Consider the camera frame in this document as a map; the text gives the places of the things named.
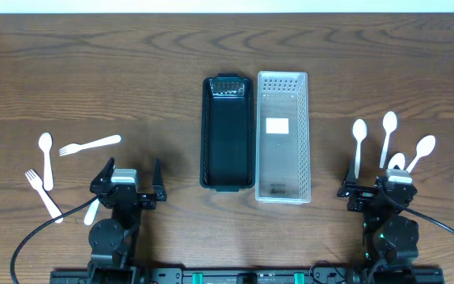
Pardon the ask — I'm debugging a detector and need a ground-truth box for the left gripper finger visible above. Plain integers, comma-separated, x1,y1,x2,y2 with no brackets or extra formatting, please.
152,159,166,196
91,157,115,188

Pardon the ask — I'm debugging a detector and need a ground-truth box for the white plastic fork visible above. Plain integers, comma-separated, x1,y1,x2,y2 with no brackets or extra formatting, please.
59,134,122,156
25,170,62,219
84,199,99,226

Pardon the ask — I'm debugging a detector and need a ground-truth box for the white plastic spoon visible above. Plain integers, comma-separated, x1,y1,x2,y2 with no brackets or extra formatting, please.
387,152,405,170
379,111,397,169
39,133,54,191
406,135,436,173
352,119,367,178

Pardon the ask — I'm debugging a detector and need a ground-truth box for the clear perforated plastic basket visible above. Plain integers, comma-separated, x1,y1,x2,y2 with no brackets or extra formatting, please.
255,71,311,204

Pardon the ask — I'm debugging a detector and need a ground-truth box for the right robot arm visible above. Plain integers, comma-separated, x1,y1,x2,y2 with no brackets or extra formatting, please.
337,167,419,283

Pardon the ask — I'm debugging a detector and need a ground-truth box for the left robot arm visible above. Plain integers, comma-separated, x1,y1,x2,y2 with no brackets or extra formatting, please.
87,158,167,283

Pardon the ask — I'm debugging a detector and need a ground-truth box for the black plastic basket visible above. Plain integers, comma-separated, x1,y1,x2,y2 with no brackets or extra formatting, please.
199,73,255,192

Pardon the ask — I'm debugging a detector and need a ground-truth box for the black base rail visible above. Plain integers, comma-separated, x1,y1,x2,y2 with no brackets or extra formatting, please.
50,267,445,284

